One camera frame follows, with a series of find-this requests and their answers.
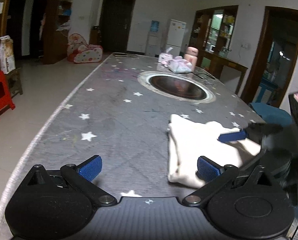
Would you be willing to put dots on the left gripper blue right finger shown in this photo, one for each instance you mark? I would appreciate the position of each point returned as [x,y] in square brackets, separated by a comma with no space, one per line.
[207,170]

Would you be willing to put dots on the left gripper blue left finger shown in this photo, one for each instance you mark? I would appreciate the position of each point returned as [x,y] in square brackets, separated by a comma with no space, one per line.
[90,168]

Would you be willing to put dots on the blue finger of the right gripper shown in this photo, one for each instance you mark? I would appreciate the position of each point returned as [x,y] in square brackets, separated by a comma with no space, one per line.
[233,136]

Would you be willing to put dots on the cream white garment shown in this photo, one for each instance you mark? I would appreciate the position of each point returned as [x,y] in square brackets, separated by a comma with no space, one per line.
[189,140]

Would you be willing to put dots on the blue sofa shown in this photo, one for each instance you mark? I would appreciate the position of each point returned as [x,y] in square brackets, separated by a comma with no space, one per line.
[272,115]

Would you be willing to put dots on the round black induction cooktop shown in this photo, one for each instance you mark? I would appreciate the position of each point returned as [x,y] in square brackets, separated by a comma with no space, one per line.
[176,86]

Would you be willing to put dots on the dark wooden side table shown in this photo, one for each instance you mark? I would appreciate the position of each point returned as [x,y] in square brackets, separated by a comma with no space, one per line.
[227,71]

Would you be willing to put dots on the pink insulated bottle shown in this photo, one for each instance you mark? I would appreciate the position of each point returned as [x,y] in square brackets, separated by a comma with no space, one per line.
[191,56]

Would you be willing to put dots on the pink wet wipes pack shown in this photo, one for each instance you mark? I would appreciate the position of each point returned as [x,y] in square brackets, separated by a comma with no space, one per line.
[179,65]

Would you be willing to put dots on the white tissue box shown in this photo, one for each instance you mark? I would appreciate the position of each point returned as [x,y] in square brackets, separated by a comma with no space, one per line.
[165,56]

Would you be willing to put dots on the polka dot kids play tent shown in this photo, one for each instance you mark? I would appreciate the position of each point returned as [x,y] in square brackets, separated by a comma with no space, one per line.
[79,51]

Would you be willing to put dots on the small wooden stool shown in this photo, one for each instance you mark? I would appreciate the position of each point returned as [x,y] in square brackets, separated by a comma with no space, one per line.
[14,82]

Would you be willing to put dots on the white refrigerator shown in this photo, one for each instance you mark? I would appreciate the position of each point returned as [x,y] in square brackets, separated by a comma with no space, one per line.
[175,36]

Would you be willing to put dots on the water dispenser with blue bottle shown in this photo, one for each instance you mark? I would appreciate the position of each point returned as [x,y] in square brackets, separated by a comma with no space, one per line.
[152,39]

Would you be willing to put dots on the white printed paper bag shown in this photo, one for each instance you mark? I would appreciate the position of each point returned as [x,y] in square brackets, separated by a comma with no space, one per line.
[7,60]

